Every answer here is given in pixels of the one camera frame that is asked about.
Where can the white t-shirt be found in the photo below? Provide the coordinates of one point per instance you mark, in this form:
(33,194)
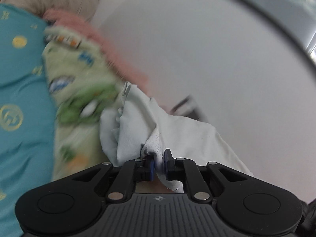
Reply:
(187,138)

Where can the pink fluffy blanket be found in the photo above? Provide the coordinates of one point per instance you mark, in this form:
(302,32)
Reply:
(81,24)

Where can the teal printed bed sheet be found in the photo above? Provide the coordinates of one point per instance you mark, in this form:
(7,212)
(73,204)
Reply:
(22,79)

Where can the green cartoon blanket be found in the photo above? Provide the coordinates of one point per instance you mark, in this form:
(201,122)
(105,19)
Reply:
(74,84)

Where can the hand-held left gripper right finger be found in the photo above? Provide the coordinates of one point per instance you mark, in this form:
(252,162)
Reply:
(166,165)

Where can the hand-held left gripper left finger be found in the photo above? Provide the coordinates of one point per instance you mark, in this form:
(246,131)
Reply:
(151,170)

